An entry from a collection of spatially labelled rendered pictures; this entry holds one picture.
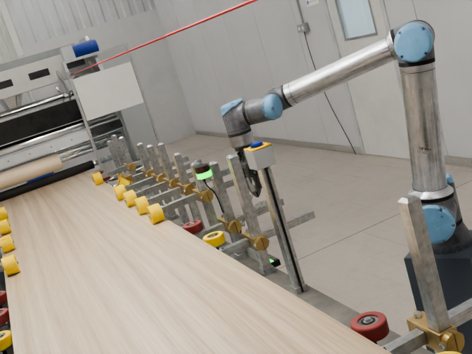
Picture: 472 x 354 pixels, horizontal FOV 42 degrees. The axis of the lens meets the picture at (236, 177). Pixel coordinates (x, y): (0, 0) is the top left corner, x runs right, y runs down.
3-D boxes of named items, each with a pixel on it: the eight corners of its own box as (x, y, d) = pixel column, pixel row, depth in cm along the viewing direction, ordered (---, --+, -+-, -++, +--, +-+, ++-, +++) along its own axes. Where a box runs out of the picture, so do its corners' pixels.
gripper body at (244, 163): (248, 180, 228) (239, 149, 226) (239, 178, 236) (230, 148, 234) (266, 173, 231) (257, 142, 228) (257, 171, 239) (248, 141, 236)
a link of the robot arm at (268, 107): (280, 89, 227) (249, 97, 232) (270, 95, 217) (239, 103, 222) (286, 114, 229) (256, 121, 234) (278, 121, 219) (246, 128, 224)
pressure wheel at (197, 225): (205, 242, 258) (197, 217, 256) (211, 246, 251) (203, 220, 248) (187, 249, 255) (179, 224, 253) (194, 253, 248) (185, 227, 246)
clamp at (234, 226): (231, 225, 263) (227, 213, 262) (243, 230, 250) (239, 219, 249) (219, 230, 261) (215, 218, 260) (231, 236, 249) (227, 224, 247)
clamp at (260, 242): (257, 239, 240) (253, 227, 239) (272, 246, 228) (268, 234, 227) (243, 246, 238) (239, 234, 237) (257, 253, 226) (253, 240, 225)
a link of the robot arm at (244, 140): (225, 137, 233) (246, 128, 236) (228, 149, 234) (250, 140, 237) (233, 138, 225) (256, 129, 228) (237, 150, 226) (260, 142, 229)
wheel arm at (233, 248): (312, 218, 245) (309, 208, 244) (316, 220, 242) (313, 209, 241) (214, 261, 231) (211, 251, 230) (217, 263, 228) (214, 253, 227)
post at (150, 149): (178, 223, 351) (151, 143, 341) (180, 224, 348) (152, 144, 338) (172, 225, 350) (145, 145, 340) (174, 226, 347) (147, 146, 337)
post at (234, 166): (270, 270, 236) (233, 152, 225) (274, 272, 232) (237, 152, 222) (262, 274, 234) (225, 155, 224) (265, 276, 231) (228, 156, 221)
